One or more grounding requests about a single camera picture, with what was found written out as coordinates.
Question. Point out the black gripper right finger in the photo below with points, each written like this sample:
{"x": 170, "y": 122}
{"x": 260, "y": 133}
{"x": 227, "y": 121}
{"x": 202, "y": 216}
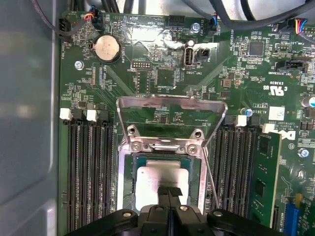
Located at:
{"x": 187, "y": 221}

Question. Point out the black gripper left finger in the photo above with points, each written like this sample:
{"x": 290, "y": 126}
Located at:
{"x": 155, "y": 221}

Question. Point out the silver CPU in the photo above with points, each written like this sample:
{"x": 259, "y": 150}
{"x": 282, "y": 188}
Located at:
{"x": 150, "y": 179}

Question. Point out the metal socket cover frame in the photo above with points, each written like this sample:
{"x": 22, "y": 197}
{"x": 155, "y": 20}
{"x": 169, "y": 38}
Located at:
{"x": 172, "y": 100}

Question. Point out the CPU socket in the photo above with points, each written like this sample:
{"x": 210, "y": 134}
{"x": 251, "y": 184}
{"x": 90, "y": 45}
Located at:
{"x": 124, "y": 172}

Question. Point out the thin metal locking lever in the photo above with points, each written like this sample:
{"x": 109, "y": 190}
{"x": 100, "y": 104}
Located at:
{"x": 211, "y": 179}

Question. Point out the green RAM stick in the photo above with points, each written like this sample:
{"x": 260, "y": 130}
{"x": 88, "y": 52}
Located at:
{"x": 265, "y": 172}

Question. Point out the blue expansion slot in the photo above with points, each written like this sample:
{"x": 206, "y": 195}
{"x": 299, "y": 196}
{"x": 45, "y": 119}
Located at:
{"x": 292, "y": 218}

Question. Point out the green motherboard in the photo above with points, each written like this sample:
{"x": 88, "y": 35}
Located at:
{"x": 221, "y": 73}

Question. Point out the silver internal USB port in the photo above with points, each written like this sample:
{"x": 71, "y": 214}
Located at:
{"x": 189, "y": 57}

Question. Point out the round coin battery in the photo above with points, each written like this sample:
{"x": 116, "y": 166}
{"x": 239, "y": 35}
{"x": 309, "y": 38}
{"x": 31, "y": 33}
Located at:
{"x": 107, "y": 48}

